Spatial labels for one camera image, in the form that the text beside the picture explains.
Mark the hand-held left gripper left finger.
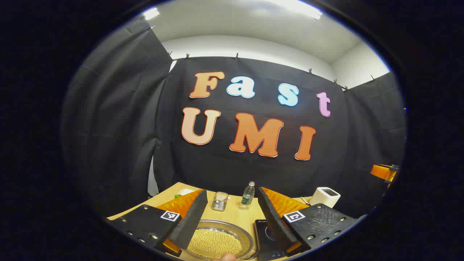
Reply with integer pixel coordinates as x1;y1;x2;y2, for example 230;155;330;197
105;188;209;258

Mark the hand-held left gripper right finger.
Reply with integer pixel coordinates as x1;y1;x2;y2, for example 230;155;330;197
257;187;366;258

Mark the black induction cooktop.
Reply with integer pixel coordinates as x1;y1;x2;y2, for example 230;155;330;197
254;219;290;261

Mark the steel pot with soybeans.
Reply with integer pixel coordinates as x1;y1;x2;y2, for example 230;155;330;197
179;219;260;261

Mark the clear plastic water bottle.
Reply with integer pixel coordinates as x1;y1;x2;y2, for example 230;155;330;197
239;181;256;210

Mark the white toaster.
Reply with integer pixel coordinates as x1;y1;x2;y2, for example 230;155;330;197
309;187;341;208

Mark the long ceiling light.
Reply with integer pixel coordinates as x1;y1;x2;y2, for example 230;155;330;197
268;0;323;20

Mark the metal wire basket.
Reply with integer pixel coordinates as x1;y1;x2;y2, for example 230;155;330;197
212;192;229;211

